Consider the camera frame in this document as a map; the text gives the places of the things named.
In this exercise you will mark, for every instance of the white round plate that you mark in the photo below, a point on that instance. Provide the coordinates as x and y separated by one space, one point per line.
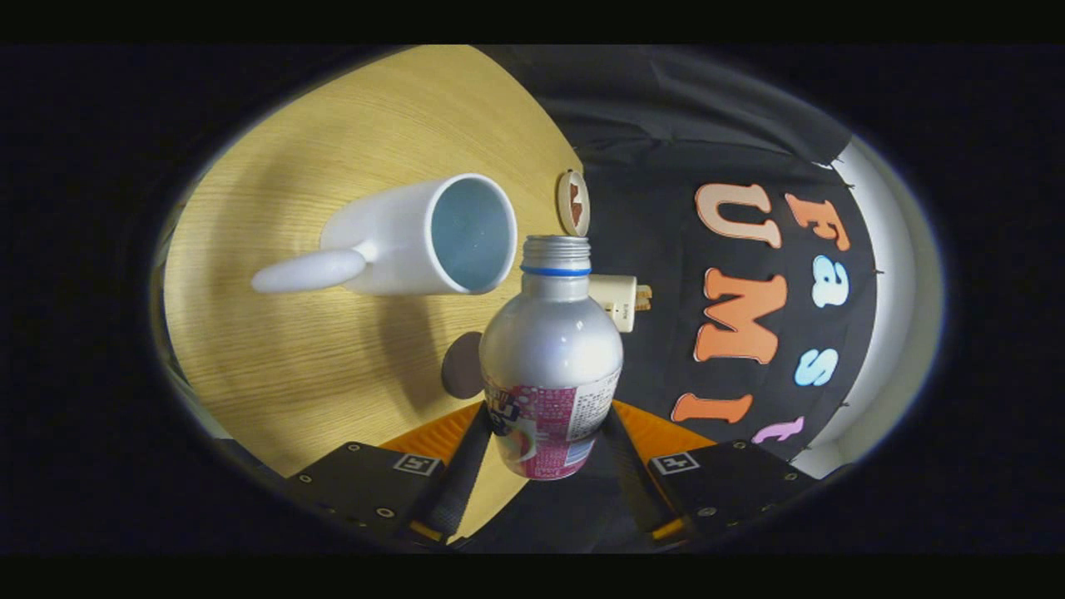
563 204

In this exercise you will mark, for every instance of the silver juice bottle red label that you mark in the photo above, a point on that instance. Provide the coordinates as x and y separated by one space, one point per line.
549 349

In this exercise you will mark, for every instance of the white toaster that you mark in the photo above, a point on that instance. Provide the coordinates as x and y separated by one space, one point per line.
614 301

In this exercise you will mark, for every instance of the black backdrop cloth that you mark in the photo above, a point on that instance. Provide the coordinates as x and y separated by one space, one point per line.
649 166

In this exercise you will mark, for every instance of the wooden table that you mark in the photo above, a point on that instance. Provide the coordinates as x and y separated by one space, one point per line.
274 358

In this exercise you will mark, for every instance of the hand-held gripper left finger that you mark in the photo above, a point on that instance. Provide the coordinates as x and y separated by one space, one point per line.
458 491

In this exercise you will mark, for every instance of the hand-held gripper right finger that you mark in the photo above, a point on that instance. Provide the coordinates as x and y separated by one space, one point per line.
636 487

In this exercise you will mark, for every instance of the white cup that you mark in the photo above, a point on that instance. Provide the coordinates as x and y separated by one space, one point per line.
391 233

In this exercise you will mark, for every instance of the round brown coaster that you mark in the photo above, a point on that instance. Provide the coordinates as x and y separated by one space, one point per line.
462 366

